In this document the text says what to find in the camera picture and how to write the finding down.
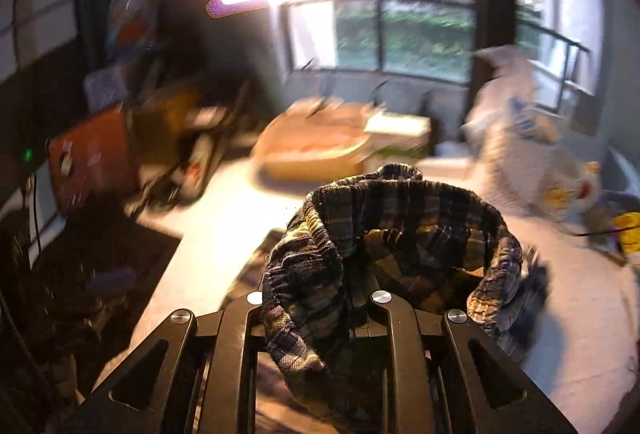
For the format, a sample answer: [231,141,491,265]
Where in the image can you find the white plastic bag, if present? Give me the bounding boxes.
[461,44,546,156]

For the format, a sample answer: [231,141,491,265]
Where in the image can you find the beige plastic basin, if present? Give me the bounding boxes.
[252,98,378,183]

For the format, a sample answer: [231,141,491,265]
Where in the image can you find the white green milk carton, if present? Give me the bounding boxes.
[363,111,431,171]

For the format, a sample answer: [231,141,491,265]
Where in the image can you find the black cable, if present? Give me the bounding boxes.
[569,223,640,237]

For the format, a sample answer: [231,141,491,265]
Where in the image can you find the red brown box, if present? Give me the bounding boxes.
[48,104,139,215]

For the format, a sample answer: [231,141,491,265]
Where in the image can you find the blue beige plaid pants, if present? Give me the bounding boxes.
[259,161,551,434]

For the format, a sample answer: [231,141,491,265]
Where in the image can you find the white jar with bear label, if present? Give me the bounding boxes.
[539,150,602,222]

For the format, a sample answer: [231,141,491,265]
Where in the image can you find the yellow plush toy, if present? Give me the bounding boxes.
[612,211,640,257]

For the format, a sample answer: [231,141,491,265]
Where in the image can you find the white woven plastic basket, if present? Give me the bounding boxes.
[482,111,561,214]

